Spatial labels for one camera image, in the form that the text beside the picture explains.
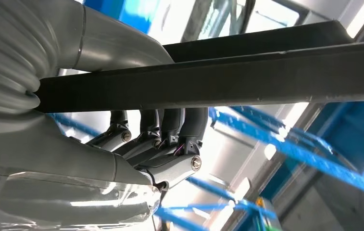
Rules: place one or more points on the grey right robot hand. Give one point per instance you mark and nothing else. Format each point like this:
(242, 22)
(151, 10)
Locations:
(57, 150)

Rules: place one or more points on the blue metal shelf rack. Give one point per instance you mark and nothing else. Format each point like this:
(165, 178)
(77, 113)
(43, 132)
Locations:
(296, 150)

